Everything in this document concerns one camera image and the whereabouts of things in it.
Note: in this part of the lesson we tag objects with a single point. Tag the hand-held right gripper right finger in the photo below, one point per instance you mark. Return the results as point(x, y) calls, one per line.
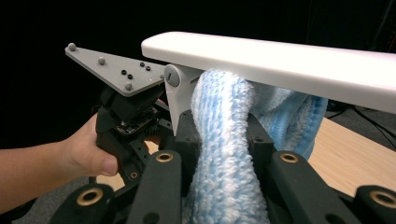
point(295, 193)

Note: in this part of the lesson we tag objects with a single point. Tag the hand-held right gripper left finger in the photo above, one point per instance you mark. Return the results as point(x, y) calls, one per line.
point(162, 186)

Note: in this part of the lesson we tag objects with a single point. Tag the blue striped cleaning cloth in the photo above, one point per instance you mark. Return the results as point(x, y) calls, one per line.
point(221, 140)

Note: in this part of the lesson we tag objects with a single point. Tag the white desk lamp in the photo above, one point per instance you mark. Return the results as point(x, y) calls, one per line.
point(264, 62)

